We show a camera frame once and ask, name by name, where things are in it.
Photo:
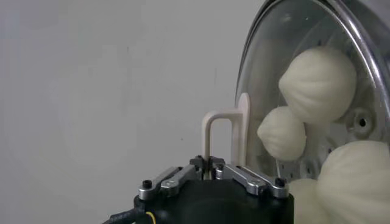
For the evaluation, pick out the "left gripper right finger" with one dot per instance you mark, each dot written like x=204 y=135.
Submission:
x=250 y=181

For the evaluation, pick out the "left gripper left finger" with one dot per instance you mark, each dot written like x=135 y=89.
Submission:
x=173 y=182

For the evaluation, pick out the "white steamed baozi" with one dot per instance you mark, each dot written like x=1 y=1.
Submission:
x=304 y=201
x=281 y=134
x=318 y=83
x=355 y=182

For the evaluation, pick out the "stainless steel steamer basket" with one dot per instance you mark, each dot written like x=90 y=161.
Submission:
x=300 y=172

